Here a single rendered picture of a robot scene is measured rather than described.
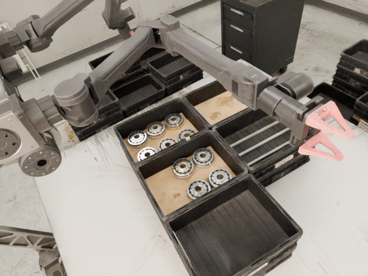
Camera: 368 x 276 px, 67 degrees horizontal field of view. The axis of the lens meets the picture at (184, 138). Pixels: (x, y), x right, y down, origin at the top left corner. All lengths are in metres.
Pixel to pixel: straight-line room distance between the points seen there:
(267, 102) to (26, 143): 0.58
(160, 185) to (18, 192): 1.74
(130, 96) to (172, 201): 1.47
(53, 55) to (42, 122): 3.36
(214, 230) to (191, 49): 0.69
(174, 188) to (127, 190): 0.31
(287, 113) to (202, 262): 0.69
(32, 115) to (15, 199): 2.05
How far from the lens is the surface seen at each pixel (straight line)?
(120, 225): 1.38
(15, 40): 1.20
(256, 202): 1.20
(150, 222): 1.34
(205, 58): 0.77
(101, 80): 0.78
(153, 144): 1.43
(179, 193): 1.23
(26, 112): 0.75
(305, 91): 0.68
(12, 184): 2.90
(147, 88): 2.56
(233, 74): 0.68
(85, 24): 4.06
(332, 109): 0.59
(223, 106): 1.58
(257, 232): 1.15
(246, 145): 1.38
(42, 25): 1.18
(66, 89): 0.74
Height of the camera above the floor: 1.88
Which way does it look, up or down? 47 degrees down
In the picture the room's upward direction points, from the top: 10 degrees counter-clockwise
